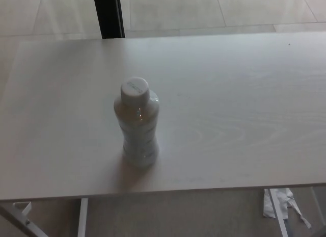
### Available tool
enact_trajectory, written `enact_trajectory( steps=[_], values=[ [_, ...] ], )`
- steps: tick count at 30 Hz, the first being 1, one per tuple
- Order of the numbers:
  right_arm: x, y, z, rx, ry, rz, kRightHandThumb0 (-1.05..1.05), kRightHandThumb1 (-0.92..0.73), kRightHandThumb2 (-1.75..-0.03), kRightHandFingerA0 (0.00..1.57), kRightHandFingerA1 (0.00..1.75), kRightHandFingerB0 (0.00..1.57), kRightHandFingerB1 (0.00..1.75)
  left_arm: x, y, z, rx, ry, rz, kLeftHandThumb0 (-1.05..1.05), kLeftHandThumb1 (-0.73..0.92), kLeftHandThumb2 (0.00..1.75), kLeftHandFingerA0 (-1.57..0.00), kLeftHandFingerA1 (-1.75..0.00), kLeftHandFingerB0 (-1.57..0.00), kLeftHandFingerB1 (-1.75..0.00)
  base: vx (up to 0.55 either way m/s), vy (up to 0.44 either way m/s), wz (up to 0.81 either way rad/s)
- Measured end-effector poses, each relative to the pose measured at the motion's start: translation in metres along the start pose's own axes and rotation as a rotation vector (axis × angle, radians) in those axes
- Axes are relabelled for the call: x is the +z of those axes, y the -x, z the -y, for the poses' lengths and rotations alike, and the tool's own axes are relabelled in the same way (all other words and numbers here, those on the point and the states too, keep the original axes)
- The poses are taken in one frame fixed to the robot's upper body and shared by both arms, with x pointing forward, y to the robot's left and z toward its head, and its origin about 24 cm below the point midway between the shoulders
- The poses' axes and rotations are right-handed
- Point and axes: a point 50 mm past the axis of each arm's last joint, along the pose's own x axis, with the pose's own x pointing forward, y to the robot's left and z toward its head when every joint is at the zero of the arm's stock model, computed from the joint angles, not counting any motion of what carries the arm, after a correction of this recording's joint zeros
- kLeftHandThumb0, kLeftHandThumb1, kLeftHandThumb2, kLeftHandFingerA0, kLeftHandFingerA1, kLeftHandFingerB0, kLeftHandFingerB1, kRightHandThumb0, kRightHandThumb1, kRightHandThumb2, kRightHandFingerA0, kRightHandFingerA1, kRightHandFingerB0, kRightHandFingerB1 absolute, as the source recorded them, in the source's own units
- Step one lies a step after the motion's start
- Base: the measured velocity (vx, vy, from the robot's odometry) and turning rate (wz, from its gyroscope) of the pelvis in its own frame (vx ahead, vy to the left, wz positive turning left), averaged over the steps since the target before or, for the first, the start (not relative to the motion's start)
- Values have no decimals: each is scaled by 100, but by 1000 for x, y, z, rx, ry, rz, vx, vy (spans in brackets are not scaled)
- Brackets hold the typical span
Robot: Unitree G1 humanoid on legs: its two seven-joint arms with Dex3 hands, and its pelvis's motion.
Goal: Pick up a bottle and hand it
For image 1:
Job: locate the clear plastic bottle white cap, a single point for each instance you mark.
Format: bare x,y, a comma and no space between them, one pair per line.
137,119

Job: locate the white upright table leg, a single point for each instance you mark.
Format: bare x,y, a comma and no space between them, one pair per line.
82,216

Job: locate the crumpled white paper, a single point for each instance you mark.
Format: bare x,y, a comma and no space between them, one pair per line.
268,206

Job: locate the white slanted table leg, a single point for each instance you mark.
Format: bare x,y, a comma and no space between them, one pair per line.
278,216

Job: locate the thin grey table leg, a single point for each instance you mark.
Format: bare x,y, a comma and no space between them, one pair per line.
318,197

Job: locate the grey diagonal bar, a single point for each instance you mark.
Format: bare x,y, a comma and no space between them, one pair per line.
12,219

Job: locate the black vertical post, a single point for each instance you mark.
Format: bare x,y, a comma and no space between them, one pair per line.
108,15

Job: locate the white table frame bracket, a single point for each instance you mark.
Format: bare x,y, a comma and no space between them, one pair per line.
21,213

